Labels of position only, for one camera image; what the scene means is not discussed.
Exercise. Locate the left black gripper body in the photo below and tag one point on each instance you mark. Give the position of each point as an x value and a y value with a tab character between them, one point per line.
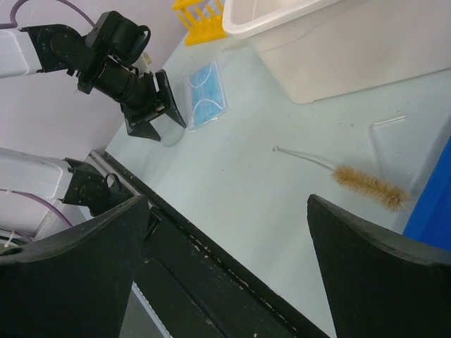
139	96

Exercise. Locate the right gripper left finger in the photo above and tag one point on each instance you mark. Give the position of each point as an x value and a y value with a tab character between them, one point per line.
77	282

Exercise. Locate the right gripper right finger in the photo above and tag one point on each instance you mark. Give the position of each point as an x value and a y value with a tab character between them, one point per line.
378	283

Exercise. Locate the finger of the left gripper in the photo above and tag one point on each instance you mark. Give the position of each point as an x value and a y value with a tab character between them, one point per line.
138	123
167	98

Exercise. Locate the brown bottle brush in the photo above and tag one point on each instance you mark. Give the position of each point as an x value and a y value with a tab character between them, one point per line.
386	193

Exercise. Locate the clear watch glass dish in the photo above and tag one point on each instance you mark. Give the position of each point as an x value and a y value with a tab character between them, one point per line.
169	131

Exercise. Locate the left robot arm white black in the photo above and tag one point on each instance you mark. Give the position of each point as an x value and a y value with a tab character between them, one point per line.
103	60

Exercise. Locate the blue face mask in bag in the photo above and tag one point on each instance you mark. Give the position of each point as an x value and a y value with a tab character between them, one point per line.
205	97

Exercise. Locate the yellow test tube rack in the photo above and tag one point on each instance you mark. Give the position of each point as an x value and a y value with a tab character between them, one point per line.
202	25

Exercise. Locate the blue compartment tray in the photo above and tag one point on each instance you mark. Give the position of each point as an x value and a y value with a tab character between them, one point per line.
429	222

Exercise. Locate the white plastic tub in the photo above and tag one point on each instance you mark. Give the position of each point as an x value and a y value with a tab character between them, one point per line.
321	49

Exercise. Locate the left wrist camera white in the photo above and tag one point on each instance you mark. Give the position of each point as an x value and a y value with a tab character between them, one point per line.
142	62

